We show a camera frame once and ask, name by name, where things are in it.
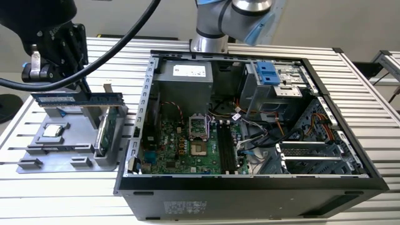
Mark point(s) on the black open PC case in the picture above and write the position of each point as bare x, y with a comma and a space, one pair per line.
218, 201

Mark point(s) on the silver CPU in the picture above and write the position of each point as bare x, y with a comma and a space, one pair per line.
50, 131

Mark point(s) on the RAM stick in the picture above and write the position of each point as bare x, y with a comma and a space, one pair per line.
58, 148
56, 100

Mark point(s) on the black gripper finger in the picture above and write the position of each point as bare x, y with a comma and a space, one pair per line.
74, 47

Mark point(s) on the grey parts rack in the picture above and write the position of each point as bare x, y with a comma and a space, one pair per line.
77, 131

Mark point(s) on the grey power supply unit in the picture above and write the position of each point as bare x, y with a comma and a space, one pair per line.
184, 93

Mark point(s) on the black round floor stand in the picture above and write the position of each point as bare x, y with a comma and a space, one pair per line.
9, 107

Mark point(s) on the CPU socket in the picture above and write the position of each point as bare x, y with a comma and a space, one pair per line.
198, 148

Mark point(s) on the metal optical drive cage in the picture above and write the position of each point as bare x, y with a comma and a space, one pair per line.
258, 98

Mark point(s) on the blue plastic drive latch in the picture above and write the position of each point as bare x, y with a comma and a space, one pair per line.
265, 72

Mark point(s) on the green motherboard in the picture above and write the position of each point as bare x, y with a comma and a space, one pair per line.
174, 159

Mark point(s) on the aluminium slat side table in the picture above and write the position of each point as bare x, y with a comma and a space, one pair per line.
386, 61

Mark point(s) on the RAM slot with white clips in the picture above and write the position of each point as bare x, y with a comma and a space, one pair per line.
232, 147
224, 147

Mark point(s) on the blue VGA port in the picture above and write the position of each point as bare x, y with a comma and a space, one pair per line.
149, 157

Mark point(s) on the metal disk bay cage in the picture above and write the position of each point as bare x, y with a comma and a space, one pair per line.
312, 161

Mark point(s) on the green graphics card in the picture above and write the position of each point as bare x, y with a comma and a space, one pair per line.
106, 131

